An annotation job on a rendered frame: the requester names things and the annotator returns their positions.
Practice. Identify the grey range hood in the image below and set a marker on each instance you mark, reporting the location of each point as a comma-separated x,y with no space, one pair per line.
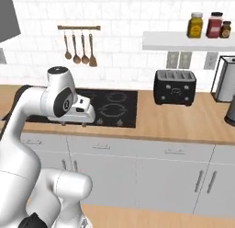
7,17

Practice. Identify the black toaster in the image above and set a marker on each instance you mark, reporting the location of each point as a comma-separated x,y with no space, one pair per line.
174,88

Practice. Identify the grey drawer front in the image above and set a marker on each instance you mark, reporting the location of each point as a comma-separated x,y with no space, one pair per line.
52,142
225,154
195,152
122,147

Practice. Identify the white wall socket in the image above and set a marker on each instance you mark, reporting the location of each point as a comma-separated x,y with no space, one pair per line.
211,60

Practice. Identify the black hob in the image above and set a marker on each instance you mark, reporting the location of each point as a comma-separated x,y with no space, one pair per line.
117,107

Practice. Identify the small wooden spoon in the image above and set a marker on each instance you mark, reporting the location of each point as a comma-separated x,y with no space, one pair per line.
67,54

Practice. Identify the grey cupboard door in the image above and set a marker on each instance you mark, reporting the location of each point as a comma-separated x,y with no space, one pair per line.
168,185
52,159
225,191
113,179

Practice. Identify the dark grey appliance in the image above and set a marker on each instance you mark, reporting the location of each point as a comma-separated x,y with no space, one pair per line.
231,113

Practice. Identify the wooden utensil rail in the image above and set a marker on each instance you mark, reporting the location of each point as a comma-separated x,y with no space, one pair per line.
79,27

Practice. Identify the small brown jar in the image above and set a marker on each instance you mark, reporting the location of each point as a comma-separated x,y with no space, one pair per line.
226,30

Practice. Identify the red jar black lid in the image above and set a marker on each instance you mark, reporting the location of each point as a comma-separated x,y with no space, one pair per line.
214,25

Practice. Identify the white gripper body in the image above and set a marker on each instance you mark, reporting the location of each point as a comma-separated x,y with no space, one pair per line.
76,116

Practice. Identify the yellow jar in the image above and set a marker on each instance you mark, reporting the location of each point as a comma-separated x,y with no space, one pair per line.
195,26

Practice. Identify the white wall shelf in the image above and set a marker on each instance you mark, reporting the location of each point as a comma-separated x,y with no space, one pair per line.
186,41

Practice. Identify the wooden spatula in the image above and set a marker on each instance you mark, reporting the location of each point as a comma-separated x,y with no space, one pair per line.
92,60

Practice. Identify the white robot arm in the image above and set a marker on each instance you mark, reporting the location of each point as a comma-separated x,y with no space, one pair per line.
18,164

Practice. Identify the grey wall socket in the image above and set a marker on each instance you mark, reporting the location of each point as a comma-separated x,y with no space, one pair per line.
185,60
172,60
2,56

